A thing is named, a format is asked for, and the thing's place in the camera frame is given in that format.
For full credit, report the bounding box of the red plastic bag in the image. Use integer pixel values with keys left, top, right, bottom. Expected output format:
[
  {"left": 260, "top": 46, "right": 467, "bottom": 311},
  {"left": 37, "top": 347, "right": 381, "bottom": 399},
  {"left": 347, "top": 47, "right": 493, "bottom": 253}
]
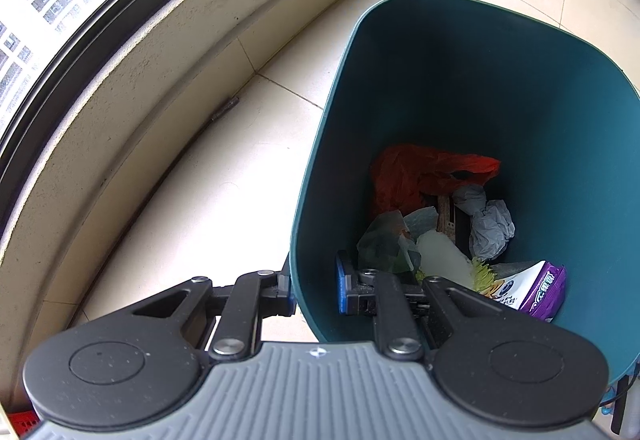
[{"left": 370, "top": 144, "right": 501, "bottom": 217}]

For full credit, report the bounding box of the purple white snack packet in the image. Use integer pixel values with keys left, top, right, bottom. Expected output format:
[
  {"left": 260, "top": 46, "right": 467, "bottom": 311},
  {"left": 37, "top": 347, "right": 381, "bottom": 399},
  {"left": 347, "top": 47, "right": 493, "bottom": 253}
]
[{"left": 487, "top": 260, "right": 569, "bottom": 324}]

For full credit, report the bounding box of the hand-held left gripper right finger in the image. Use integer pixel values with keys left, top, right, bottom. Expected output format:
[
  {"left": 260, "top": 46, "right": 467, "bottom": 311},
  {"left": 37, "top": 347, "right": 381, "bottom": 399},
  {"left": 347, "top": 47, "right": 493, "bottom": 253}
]
[{"left": 335, "top": 250, "right": 506, "bottom": 362}]

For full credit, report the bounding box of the brown snack wrapper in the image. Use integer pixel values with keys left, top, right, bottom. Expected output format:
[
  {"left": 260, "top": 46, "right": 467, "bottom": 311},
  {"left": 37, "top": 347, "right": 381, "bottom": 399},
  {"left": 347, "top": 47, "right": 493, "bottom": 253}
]
[{"left": 435, "top": 192, "right": 474, "bottom": 254}]

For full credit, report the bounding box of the napa cabbage leaf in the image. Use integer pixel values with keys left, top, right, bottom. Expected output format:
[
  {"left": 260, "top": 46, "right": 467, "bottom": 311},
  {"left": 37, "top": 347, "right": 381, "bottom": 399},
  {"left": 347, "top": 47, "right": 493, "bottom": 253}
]
[{"left": 415, "top": 229, "right": 504, "bottom": 294}]

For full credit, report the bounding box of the clear plastic wrapper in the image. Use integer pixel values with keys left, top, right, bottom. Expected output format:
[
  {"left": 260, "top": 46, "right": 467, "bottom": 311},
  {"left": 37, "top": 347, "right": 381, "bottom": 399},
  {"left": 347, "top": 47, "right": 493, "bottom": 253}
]
[{"left": 356, "top": 210, "right": 424, "bottom": 274}]

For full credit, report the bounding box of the teal plastic trash bin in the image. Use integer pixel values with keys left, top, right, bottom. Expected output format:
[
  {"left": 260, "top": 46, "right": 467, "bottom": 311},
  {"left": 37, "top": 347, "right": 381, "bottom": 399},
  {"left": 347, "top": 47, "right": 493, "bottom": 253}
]
[{"left": 289, "top": 0, "right": 640, "bottom": 383}]

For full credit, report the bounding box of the red plastic basket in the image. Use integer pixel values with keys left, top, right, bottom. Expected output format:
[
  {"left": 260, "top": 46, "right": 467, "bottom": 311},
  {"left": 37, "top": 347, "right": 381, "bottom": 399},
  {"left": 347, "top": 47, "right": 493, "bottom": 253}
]
[{"left": 9, "top": 412, "right": 42, "bottom": 437}]

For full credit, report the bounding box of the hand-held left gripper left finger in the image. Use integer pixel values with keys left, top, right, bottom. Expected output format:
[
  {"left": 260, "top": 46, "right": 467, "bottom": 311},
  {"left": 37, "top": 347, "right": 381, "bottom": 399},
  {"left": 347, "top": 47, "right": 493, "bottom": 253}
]
[{"left": 132, "top": 260, "right": 293, "bottom": 362}]

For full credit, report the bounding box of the grey plastic bag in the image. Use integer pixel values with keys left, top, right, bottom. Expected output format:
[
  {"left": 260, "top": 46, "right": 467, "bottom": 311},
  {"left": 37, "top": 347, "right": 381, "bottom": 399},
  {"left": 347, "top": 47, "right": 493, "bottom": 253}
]
[{"left": 452, "top": 184, "right": 516, "bottom": 261}]

